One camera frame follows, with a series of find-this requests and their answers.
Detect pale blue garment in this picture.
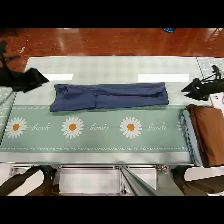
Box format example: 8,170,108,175
181,109,204,168

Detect silver frame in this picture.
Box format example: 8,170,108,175
0,161,224,197

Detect brown garment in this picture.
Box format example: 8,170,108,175
186,103,224,168

